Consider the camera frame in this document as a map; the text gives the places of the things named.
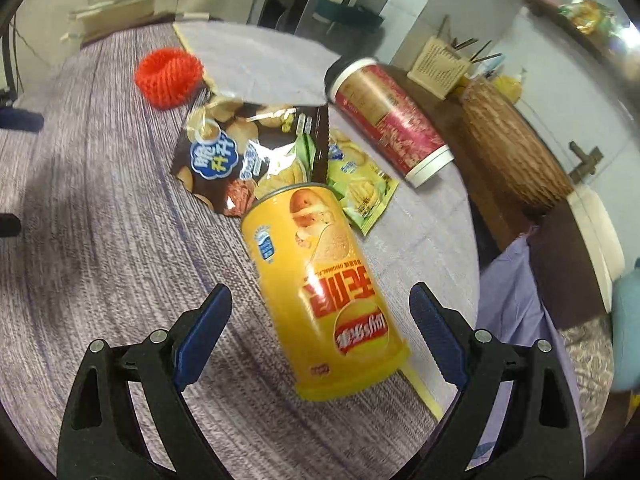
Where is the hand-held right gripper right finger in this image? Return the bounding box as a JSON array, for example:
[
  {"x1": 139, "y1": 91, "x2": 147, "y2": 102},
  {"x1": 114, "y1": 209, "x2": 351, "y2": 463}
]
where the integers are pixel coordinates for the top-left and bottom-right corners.
[{"x1": 409, "y1": 282, "x2": 586, "y2": 480}]

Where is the green chip bag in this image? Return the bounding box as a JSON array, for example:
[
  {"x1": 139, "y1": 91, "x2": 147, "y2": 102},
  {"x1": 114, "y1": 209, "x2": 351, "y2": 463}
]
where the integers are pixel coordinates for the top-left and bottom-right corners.
[{"x1": 295, "y1": 127, "x2": 400, "y2": 237}]

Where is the red paper cup black lid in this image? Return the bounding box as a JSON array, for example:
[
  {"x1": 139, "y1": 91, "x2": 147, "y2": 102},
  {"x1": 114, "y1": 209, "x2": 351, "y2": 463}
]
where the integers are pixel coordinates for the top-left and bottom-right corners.
[{"x1": 324, "y1": 57, "x2": 455, "y2": 189}]

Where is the brown and cream rice cooker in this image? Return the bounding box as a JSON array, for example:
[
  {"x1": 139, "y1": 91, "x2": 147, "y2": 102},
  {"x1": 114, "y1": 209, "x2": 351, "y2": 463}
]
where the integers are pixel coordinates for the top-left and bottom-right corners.
[{"x1": 530, "y1": 185, "x2": 626, "y2": 331}]

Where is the yellow chip can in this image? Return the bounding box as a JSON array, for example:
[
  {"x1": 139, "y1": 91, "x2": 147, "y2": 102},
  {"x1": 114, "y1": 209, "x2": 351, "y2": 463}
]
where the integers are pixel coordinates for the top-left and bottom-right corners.
[{"x1": 241, "y1": 182, "x2": 411, "y2": 401}]

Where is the yellow pouch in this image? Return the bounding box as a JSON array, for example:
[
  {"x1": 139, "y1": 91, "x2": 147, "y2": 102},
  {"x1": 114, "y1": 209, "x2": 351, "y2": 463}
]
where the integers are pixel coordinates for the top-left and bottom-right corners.
[{"x1": 559, "y1": 0, "x2": 616, "y2": 36}]

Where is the brown biscuit bag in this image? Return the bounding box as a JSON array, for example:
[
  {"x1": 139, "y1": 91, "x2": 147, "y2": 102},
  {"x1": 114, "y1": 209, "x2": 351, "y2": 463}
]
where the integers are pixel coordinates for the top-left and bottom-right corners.
[{"x1": 171, "y1": 91, "x2": 331, "y2": 217}]

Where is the light blue plastic basin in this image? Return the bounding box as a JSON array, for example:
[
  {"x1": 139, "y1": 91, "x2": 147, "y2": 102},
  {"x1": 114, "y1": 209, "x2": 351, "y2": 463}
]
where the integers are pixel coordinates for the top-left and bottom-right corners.
[{"x1": 610, "y1": 259, "x2": 640, "y2": 394}]

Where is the yellow soap dispenser bottle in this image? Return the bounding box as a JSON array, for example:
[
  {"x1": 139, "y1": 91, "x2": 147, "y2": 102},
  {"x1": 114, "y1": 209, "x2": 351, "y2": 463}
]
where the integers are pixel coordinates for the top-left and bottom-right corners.
[{"x1": 492, "y1": 67, "x2": 526, "y2": 104}]

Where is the ring light on stand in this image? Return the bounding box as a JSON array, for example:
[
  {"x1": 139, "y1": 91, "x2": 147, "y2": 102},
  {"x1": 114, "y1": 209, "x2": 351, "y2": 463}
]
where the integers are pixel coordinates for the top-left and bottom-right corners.
[{"x1": 0, "y1": 0, "x2": 26, "y2": 106}]

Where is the brown paisley cloth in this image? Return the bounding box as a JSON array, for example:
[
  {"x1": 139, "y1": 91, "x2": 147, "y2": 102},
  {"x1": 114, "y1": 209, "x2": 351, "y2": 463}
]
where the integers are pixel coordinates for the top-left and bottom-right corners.
[{"x1": 557, "y1": 312, "x2": 616, "y2": 436}]

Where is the orange foam net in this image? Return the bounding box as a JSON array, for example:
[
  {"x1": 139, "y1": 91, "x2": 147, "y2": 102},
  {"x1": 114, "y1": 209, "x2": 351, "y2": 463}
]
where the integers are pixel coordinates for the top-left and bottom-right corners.
[{"x1": 135, "y1": 47, "x2": 206, "y2": 110}]

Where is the beige chopstick holder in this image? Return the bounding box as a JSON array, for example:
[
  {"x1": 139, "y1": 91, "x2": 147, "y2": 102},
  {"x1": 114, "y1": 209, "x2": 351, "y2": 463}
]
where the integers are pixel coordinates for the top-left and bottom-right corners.
[{"x1": 407, "y1": 37, "x2": 474, "y2": 101}]

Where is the purple floral cloth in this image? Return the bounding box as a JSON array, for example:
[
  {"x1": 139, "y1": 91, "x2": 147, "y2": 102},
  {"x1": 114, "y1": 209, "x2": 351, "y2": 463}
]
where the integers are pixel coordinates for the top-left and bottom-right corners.
[{"x1": 470, "y1": 227, "x2": 586, "y2": 462}]

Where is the wicker basin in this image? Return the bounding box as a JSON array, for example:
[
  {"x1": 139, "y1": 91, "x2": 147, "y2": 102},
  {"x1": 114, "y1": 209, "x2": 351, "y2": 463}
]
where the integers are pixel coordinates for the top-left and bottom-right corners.
[{"x1": 460, "y1": 80, "x2": 576, "y2": 212}]

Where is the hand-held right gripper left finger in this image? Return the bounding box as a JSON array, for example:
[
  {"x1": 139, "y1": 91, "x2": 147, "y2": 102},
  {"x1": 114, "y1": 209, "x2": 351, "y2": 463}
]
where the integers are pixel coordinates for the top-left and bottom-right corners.
[{"x1": 56, "y1": 283, "x2": 233, "y2": 480}]

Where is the bundle of chopsticks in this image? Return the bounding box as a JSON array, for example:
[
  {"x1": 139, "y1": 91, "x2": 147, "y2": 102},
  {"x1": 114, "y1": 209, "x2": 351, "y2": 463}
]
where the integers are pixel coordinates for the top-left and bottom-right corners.
[{"x1": 435, "y1": 15, "x2": 504, "y2": 67}]

